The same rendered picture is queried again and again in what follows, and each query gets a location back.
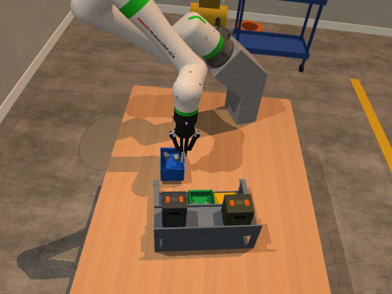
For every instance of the black rectangular case with oval handle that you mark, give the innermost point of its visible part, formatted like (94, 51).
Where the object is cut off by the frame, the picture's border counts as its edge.
(174, 209)

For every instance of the blue bin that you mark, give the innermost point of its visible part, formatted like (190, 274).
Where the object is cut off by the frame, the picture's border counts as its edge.
(171, 170)

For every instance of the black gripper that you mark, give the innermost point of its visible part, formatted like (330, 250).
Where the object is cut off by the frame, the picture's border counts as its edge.
(184, 132)

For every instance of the grey shelf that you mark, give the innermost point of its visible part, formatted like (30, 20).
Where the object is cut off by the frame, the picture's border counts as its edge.
(194, 237)

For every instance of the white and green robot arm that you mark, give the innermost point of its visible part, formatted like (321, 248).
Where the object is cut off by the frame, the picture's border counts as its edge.
(141, 23)

